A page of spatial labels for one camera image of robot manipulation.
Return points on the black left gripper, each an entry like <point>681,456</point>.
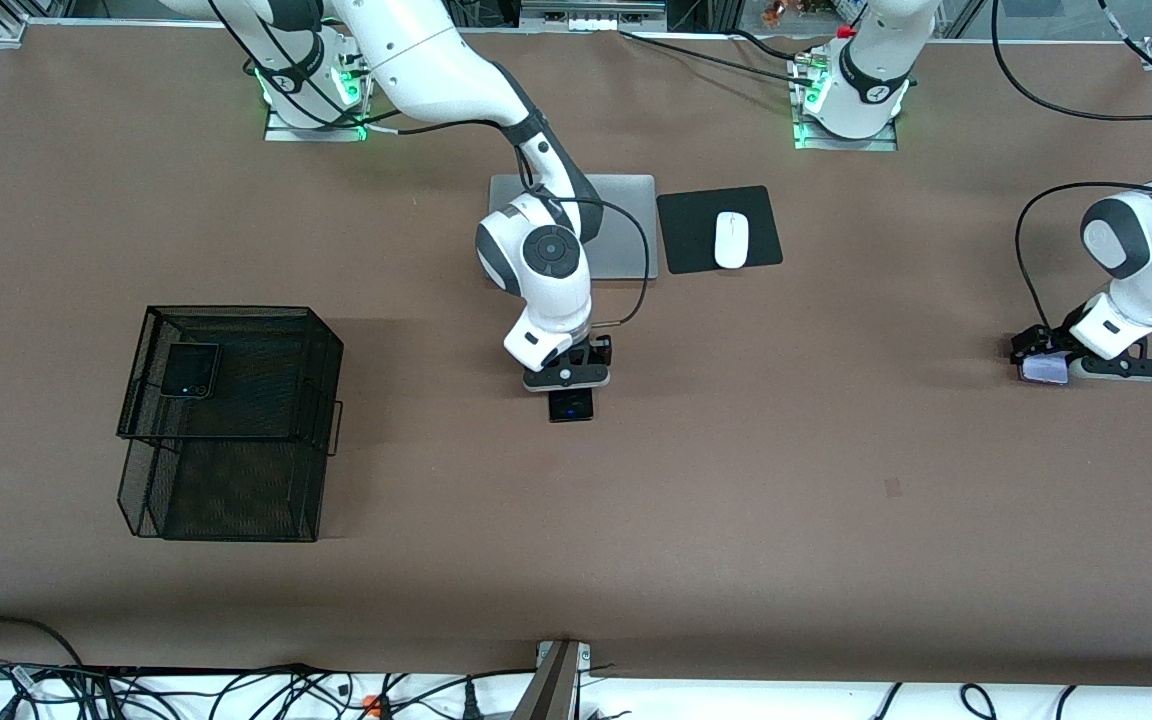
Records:
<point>1039,343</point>

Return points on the silver closed laptop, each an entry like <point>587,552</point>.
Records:
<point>626,230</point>

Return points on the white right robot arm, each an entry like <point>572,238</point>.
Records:
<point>436,70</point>

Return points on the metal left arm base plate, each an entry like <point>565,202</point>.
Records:
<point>846,145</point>

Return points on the white computer mouse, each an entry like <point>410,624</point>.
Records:
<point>732,240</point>

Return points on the black mouse pad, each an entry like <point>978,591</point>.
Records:
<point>686,230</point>

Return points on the black slab phone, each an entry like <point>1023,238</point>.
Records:
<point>571,408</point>

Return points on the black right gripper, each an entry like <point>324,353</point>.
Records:
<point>596,353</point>

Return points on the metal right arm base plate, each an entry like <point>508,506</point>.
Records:
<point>316,134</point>

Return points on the dark grey flip phone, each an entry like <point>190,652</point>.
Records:
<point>188,370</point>

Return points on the metal camera stand post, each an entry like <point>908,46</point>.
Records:
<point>551,690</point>

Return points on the black mesh two-tier tray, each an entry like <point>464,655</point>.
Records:
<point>276,480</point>

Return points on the orange plug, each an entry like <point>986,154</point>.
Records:
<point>371,706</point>

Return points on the grey power strip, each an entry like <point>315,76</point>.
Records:
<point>591,22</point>

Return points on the pale lilac phone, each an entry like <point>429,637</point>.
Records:
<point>1046,372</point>

